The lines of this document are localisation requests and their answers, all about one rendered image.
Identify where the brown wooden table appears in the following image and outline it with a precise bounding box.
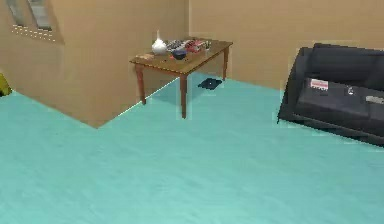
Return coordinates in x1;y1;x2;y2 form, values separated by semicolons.
129;37;234;120

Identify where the dark blue bowl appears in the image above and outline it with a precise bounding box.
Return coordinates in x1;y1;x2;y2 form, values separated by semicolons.
171;49;188;61

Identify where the grey patterned box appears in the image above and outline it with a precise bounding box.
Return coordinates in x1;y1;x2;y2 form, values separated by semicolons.
165;39;188;52

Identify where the white vase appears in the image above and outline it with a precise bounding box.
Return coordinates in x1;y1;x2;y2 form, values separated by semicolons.
151;29;168;56

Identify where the black sofa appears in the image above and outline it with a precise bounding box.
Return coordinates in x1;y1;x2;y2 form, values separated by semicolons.
277;42;384;146

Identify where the grey remote control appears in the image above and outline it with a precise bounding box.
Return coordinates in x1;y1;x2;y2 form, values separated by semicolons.
365;95;384;105

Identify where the grey window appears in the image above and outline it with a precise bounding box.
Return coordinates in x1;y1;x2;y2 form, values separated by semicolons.
5;0;53;32

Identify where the yellow green object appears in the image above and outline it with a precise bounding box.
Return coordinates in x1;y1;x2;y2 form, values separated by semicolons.
0;73;13;98

